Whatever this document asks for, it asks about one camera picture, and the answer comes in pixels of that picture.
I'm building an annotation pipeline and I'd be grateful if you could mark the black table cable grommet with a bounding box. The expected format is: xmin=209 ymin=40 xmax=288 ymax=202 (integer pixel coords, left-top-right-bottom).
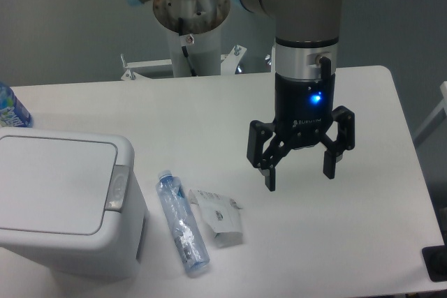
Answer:
xmin=422 ymin=245 xmax=446 ymax=283

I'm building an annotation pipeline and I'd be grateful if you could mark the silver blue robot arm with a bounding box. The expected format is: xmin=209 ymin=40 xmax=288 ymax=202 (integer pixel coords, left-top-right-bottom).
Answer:
xmin=127 ymin=0 xmax=355 ymax=191

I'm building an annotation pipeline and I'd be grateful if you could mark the crumpled white paper carton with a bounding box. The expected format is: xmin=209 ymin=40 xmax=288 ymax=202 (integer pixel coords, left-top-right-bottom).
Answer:
xmin=189 ymin=189 xmax=243 ymax=248

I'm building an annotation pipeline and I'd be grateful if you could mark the black cable on pedestal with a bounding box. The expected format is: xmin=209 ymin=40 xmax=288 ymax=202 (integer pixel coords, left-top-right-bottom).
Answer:
xmin=177 ymin=16 xmax=198 ymax=77

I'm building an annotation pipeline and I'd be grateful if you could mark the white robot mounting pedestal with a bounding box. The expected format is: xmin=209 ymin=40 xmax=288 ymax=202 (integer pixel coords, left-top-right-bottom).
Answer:
xmin=119 ymin=0 xmax=272 ymax=82

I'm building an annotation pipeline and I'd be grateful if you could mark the white metal frame at right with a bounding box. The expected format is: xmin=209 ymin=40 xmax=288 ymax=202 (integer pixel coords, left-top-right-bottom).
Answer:
xmin=413 ymin=81 xmax=446 ymax=148

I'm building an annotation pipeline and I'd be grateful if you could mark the blue labelled water bottle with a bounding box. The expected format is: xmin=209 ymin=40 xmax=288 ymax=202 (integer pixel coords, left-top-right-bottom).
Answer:
xmin=1 ymin=82 xmax=34 ymax=128

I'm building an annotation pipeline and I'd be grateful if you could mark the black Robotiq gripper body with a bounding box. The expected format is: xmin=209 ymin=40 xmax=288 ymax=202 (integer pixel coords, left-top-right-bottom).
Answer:
xmin=274 ymin=73 xmax=335 ymax=149

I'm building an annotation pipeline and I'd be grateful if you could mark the white push-lid trash can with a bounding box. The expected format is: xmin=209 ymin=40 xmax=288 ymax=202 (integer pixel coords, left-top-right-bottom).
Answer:
xmin=1 ymin=128 xmax=148 ymax=278

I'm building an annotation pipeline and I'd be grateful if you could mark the empty clear plastic bottle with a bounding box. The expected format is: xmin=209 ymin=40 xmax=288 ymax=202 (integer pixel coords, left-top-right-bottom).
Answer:
xmin=156 ymin=170 xmax=210 ymax=274

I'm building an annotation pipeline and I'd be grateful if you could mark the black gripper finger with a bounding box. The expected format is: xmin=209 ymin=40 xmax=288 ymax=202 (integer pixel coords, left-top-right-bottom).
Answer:
xmin=316 ymin=105 xmax=356 ymax=179
xmin=247 ymin=120 xmax=290 ymax=191

